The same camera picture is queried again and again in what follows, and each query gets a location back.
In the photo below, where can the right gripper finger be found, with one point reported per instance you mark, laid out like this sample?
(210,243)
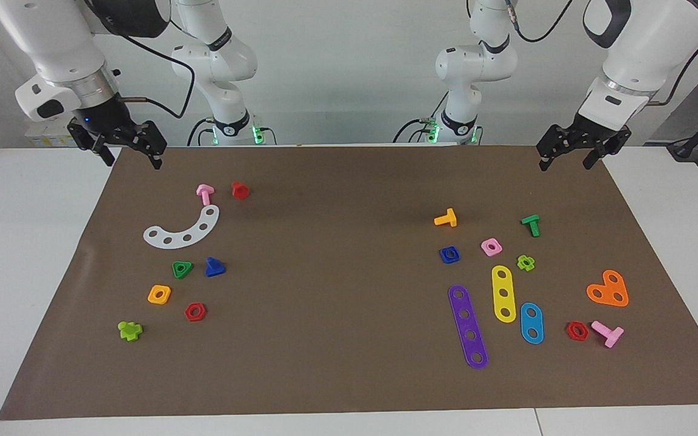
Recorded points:
(91,140)
(154,142)

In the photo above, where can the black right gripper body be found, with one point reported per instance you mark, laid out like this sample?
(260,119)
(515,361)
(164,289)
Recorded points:
(103,121)

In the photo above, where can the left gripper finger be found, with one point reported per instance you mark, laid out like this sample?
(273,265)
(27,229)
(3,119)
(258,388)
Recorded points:
(600,151)
(552,145)

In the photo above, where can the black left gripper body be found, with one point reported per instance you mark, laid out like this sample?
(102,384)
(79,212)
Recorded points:
(594,136)

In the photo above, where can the blue triangle-head toy screw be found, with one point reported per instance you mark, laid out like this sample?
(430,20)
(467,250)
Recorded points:
(214,269)

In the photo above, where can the blue square toy nut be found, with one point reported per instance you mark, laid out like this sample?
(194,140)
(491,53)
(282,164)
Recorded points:
(444,259)

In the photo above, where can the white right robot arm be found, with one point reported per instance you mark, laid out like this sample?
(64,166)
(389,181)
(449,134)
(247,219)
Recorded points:
(52,42)

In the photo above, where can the pink toy screw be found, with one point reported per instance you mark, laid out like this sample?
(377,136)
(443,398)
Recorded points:
(205,192)
(611,335)

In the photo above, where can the green toy screw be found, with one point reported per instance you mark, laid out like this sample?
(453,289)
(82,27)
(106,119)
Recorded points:
(531,222)

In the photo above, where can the red toy screw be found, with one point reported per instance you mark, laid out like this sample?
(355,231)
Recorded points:
(240,191)

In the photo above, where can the pink square toy nut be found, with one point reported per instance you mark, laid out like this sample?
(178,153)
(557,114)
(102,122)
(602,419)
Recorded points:
(497,251)

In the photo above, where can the lime cross toy nut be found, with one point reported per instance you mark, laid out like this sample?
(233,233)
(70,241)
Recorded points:
(526,268)

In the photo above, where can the orange toy screw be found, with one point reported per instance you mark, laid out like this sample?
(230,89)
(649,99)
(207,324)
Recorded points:
(449,219)

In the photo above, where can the green triangle toy nut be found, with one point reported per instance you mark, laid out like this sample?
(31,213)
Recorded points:
(188,266)

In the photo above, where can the orange square toy nut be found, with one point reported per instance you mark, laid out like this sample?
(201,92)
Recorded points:
(166,298)

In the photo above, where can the red hexagon toy nut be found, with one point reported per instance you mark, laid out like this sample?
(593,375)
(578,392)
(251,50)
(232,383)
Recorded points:
(202,313)
(585,333)

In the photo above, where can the lime cross-head toy screw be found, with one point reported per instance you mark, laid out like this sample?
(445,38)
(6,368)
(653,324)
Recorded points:
(129,331)

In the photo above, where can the white box yellow label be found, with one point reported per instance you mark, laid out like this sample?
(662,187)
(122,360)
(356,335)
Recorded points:
(46,136)

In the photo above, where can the white curved perforated strip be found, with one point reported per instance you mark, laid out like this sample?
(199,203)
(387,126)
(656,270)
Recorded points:
(177,241)

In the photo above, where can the orange heart-shaped plate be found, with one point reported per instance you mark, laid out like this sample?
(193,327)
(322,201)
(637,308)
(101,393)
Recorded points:
(608,292)

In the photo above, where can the yellow three-hole strip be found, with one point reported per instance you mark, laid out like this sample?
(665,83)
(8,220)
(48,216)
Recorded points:
(503,283)

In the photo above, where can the blue two-hole strip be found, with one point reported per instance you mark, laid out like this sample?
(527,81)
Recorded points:
(531,323)

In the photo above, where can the purple four-hole strip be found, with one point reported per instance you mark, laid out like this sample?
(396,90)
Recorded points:
(468,325)

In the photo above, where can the brown paper mat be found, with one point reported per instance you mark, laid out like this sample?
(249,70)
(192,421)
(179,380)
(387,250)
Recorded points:
(337,303)

